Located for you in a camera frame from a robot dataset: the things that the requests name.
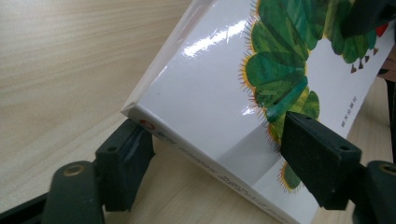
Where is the right hand-held gripper black cable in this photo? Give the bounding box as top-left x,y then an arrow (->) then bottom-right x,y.
386,78 -> 396,162

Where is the white book with green caterpillar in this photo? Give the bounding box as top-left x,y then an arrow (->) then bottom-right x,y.
120,0 -> 396,224

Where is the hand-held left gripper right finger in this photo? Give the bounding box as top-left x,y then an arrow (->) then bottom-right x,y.
279,111 -> 363,211

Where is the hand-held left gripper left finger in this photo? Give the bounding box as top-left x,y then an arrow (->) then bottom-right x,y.
94,119 -> 156,213

